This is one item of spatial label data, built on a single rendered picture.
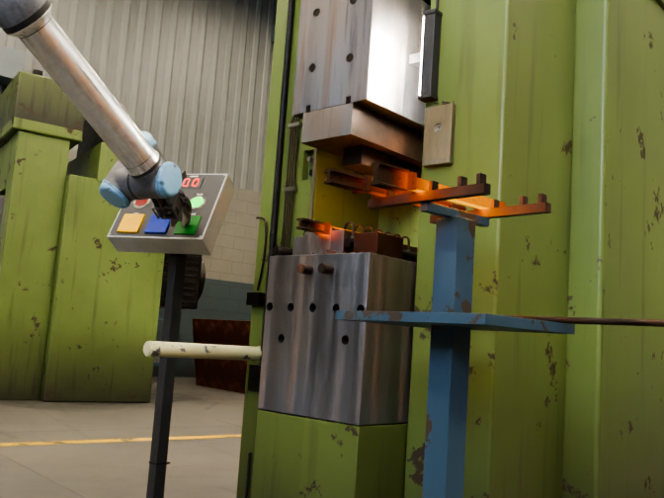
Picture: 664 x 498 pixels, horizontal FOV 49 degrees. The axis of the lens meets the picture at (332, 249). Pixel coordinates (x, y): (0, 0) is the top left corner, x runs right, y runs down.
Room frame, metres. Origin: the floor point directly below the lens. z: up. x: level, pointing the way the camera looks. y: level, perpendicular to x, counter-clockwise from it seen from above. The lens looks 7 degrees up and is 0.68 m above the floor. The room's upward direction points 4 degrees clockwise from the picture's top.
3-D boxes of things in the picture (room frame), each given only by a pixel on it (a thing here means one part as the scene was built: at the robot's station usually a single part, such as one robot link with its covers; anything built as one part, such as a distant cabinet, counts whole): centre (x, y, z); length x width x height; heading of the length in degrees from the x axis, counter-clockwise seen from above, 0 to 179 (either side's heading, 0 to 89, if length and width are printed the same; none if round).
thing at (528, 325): (1.54, -0.26, 0.74); 0.40 x 0.30 x 0.02; 41
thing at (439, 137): (1.98, -0.28, 1.27); 0.09 x 0.02 x 0.17; 48
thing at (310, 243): (2.25, -0.10, 0.96); 0.42 x 0.20 x 0.09; 138
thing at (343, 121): (2.25, -0.10, 1.32); 0.42 x 0.20 x 0.10; 138
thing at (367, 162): (2.26, -0.14, 1.24); 0.30 x 0.07 x 0.06; 138
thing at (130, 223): (2.31, 0.65, 1.01); 0.07 x 0.05 x 0.07; 73
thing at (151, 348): (2.26, 0.36, 0.62); 0.44 x 0.05 x 0.05; 138
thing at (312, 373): (2.22, -0.14, 0.69); 0.56 x 0.38 x 0.45; 138
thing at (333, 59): (2.22, -0.13, 1.56); 0.42 x 0.39 x 0.40; 138
